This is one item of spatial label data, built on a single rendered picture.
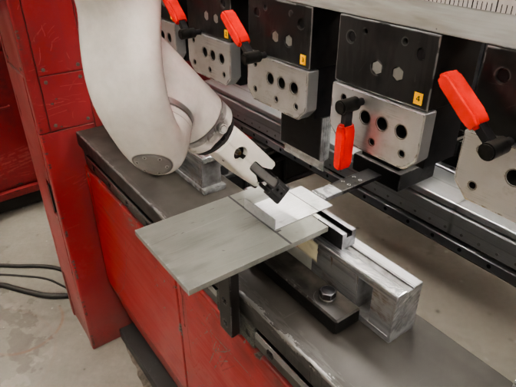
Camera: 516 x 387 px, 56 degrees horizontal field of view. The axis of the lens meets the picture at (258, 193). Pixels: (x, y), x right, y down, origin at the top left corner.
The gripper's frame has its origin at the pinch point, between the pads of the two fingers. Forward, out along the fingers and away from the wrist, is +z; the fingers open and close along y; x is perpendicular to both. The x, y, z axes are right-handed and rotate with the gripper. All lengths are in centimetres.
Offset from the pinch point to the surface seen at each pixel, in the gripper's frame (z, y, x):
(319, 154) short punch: 1.2, -4.1, -8.7
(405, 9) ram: -19.4, -19.1, -22.2
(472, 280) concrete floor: 169, 24, -35
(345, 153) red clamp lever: -8.0, -15.7, -8.0
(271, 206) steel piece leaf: 6.7, 2.0, 2.0
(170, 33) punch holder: -10.1, 37.7, -13.6
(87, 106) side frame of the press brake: 8, 86, 9
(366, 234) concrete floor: 161, 77, -26
